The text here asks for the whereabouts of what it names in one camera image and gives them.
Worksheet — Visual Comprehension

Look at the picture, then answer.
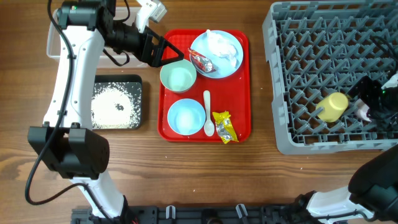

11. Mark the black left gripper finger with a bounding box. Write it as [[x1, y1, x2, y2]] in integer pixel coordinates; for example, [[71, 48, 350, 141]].
[[160, 36, 184, 58], [160, 56, 184, 67]]

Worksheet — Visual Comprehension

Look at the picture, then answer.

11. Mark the mint green bowl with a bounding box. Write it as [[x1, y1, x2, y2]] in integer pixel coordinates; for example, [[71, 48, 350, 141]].
[[160, 59, 197, 93]]

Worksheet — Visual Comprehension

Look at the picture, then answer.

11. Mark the pink plastic cup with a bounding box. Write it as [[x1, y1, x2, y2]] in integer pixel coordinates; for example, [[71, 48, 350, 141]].
[[355, 101, 371, 122]]

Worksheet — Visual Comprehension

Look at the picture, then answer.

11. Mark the red foil wrapper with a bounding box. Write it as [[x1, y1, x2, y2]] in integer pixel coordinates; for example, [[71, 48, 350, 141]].
[[188, 48, 216, 73]]

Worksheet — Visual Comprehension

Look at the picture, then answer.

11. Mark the yellow plastic cup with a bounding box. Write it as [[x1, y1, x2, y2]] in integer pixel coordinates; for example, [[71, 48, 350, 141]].
[[316, 92, 349, 123]]

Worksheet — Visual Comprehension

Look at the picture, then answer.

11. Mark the light blue bowl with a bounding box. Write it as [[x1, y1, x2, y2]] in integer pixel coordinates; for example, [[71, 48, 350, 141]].
[[167, 98, 206, 136]]

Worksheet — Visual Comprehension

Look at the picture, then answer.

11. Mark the white rice pile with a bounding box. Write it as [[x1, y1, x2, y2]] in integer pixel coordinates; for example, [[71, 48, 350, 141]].
[[91, 81, 142, 129]]

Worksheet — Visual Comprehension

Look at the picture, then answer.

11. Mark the yellow foil wrapper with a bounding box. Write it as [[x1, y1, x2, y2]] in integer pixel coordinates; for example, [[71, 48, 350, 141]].
[[212, 111, 239, 144]]

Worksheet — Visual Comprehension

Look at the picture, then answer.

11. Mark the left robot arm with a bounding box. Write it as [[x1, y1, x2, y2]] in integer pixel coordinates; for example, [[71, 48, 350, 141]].
[[28, 0, 170, 223]]

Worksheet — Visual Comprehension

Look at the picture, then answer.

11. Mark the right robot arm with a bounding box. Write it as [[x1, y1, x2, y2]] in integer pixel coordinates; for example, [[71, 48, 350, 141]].
[[287, 75, 397, 223]]

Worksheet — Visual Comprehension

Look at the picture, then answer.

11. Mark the black waste tray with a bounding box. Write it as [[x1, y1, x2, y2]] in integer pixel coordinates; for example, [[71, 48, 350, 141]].
[[91, 74, 143, 131]]

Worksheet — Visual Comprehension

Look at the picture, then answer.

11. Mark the grey dishwasher rack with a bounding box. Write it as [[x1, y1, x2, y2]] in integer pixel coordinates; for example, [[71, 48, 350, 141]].
[[262, 1, 397, 154]]

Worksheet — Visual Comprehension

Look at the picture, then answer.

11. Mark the crumpled white tissue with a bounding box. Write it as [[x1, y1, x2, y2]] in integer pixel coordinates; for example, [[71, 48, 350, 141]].
[[206, 29, 237, 60]]

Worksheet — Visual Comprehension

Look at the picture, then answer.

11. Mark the red serving tray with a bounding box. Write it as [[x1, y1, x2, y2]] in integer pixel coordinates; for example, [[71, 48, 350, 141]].
[[157, 30, 251, 143]]

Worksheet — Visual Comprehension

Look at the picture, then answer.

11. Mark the light blue plate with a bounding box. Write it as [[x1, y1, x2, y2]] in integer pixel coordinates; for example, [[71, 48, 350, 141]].
[[190, 30, 244, 79]]

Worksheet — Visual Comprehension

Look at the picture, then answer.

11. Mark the white plastic spoon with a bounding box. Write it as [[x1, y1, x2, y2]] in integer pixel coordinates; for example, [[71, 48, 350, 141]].
[[203, 90, 215, 137]]

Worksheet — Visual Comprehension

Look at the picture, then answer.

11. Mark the clear plastic bin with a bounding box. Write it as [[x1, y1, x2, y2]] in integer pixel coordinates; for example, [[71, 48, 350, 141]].
[[46, 6, 149, 69]]

